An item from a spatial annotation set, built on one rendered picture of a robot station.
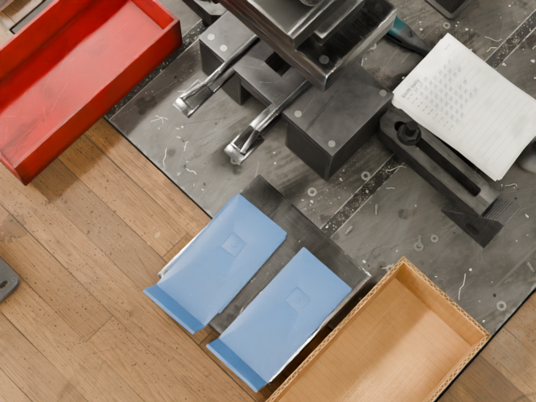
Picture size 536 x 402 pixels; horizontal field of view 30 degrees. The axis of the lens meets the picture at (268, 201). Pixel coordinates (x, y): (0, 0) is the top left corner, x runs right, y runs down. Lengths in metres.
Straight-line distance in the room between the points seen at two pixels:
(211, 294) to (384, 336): 0.19
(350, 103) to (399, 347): 0.27
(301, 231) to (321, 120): 0.12
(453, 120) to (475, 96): 0.04
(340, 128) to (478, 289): 0.24
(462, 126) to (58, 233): 0.46
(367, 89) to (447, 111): 0.10
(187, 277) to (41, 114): 0.26
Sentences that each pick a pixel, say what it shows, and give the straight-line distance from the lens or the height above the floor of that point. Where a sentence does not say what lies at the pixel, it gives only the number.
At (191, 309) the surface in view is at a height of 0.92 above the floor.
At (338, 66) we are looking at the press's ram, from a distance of 0.93.
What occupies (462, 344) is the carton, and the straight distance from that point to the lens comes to 1.11.
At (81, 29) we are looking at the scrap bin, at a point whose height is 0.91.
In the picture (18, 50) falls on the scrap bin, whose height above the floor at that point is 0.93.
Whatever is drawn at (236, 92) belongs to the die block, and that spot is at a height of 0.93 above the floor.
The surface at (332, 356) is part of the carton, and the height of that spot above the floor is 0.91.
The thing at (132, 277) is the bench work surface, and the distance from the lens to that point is 1.11.
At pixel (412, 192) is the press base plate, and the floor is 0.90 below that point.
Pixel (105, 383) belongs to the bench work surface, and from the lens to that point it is 1.09.
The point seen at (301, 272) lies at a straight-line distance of 1.08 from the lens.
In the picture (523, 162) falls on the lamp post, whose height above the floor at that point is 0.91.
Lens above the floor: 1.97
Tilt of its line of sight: 72 degrees down
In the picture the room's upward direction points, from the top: 4 degrees clockwise
